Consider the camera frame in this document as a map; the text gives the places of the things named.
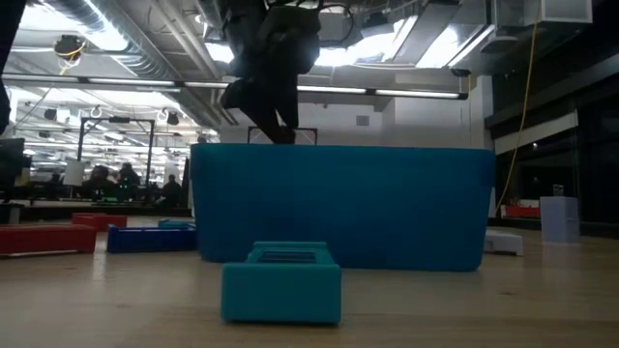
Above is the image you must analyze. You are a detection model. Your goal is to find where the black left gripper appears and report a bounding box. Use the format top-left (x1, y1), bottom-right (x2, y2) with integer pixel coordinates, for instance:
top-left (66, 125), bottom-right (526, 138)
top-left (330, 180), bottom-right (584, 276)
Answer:
top-left (220, 7), bottom-right (322, 145)

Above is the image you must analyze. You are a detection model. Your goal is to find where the teal staple box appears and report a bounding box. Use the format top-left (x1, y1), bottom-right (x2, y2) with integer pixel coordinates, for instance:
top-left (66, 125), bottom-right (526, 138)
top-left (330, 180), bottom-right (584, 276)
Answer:
top-left (221, 241), bottom-right (343, 326)
top-left (157, 218), bottom-right (197, 230)

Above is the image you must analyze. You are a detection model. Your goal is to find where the blue staple box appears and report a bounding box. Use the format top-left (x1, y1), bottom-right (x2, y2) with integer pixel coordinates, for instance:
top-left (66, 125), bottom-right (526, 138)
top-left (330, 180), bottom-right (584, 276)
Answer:
top-left (105, 224), bottom-right (199, 255)

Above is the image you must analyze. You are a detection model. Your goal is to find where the red wall charger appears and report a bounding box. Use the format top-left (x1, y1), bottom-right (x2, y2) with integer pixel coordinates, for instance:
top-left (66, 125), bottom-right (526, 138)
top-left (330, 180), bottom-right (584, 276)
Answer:
top-left (71, 212), bottom-right (129, 233)

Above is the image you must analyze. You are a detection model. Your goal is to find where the red staple box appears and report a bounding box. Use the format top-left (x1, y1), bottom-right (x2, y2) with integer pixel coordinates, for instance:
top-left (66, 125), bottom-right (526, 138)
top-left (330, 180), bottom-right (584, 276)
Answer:
top-left (0, 223), bottom-right (99, 258)

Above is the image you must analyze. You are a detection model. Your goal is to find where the pale blue wall charger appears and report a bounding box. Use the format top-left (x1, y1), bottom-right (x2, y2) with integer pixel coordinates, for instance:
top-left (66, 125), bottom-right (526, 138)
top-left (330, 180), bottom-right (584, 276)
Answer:
top-left (539, 184), bottom-right (581, 244)

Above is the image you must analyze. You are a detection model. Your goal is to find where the blue plastic bin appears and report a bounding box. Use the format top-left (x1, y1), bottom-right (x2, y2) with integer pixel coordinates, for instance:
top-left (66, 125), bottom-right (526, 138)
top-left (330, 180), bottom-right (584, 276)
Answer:
top-left (190, 142), bottom-right (497, 273)

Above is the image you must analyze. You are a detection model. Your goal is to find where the person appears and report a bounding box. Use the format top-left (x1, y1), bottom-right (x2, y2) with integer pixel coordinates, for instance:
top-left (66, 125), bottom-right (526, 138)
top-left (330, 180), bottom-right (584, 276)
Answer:
top-left (117, 162), bottom-right (143, 202)
top-left (159, 173), bottom-right (185, 207)
top-left (80, 164), bottom-right (118, 202)

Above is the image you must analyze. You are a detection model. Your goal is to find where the long ceiling light bar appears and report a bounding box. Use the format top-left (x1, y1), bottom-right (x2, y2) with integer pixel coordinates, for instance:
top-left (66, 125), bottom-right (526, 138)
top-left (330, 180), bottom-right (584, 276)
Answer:
top-left (0, 72), bottom-right (470, 102)

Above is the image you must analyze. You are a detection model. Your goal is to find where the white board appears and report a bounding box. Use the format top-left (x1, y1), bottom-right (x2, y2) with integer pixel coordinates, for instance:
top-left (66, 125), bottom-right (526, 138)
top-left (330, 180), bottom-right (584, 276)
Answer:
top-left (62, 159), bottom-right (88, 189)

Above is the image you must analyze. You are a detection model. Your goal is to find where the black monitor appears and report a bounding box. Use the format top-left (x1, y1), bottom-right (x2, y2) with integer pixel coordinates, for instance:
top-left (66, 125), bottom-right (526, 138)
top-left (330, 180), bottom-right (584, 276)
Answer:
top-left (0, 137), bottom-right (26, 192)

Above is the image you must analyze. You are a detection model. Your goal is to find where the red crate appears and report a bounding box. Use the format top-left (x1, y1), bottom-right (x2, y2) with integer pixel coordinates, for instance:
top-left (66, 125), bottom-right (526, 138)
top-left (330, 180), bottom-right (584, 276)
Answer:
top-left (499, 204), bottom-right (542, 219)

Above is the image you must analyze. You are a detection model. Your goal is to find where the black metal rack frame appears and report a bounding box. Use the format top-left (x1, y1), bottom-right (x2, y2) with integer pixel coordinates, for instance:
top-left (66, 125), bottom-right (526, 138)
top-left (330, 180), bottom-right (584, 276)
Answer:
top-left (76, 116), bottom-right (157, 194)

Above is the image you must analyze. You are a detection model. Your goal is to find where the yellow cable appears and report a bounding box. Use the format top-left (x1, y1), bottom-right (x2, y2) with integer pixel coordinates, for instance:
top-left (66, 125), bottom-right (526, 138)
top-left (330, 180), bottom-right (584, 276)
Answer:
top-left (493, 0), bottom-right (542, 217)

